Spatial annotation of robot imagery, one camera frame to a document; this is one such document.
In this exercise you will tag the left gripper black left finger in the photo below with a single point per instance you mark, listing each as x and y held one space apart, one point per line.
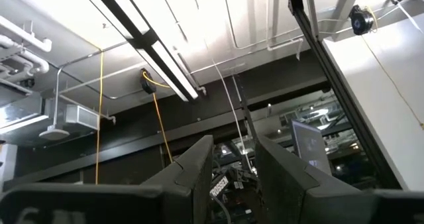
185 191

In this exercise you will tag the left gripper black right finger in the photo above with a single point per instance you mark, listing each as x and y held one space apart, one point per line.
285 184

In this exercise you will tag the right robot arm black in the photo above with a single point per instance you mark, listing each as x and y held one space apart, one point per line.
219 185

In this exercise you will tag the computer monitor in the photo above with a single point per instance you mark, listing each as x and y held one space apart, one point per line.
309 147

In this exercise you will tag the white air vent box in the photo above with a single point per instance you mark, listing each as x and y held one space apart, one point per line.
81 116

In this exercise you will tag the round white ceiling device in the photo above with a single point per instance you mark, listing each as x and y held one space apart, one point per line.
54 133

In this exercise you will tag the black twin-tube ceiling light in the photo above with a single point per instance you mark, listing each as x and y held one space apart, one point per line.
142 38

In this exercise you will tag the white ceiling pipe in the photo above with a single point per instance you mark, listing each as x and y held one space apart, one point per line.
30 36
33 60

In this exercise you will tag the black overhead camera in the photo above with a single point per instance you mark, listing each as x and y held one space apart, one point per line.
360 20

